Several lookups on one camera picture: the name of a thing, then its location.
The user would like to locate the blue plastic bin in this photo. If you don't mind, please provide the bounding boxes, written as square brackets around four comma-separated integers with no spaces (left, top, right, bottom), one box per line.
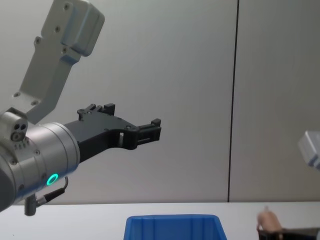
[123,213,229,240]

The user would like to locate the black box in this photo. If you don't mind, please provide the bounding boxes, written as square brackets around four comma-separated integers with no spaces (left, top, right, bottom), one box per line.
[258,224,320,240]

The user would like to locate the person's hand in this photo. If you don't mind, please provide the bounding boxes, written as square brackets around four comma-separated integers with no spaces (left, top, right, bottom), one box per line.
[256,205,284,231]

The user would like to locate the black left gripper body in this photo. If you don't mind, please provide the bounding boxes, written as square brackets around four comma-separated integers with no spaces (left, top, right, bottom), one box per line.
[62,111,140,163]

